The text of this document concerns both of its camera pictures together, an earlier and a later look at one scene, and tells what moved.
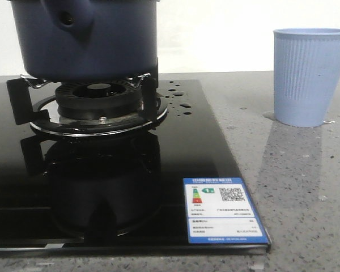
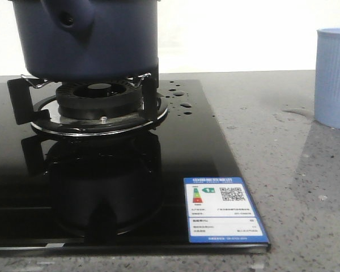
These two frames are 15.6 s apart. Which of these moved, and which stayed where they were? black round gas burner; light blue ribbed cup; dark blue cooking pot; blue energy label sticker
Moved: light blue ribbed cup
Stayed: black round gas burner; blue energy label sticker; dark blue cooking pot
